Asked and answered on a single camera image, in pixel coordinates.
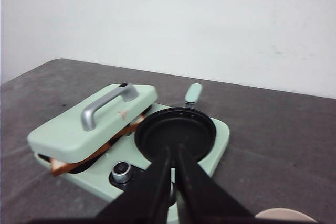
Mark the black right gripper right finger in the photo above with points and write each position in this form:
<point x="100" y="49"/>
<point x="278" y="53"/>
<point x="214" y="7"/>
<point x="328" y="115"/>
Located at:
<point x="200" y="199"/>

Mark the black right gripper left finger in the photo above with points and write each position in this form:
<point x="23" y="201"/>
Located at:
<point x="146" y="201"/>

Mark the breakfast maker hinged lid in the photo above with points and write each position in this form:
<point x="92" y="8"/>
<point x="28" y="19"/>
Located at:
<point x="92" y="127"/>

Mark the mint green breakfast maker base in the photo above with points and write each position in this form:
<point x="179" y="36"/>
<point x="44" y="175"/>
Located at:
<point x="97" y="178"/>

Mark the left silver control knob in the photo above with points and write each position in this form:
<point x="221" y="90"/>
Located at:
<point x="122" y="172"/>

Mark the black round frying pan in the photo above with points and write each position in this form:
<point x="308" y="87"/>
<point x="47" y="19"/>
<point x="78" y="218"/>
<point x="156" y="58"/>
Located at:
<point x="171" y="127"/>

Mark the beige ribbed bowl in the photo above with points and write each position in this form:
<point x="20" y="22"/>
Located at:
<point x="285" y="214"/>

